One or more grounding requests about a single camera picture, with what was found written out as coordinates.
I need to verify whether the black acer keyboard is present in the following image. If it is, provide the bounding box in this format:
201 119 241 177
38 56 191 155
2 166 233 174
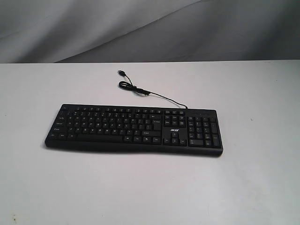
45 104 223 156

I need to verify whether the grey backdrop cloth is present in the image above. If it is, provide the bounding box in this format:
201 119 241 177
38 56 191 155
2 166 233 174
0 0 300 63

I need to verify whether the black USB cable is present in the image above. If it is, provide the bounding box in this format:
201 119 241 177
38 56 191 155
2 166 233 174
117 69 189 110

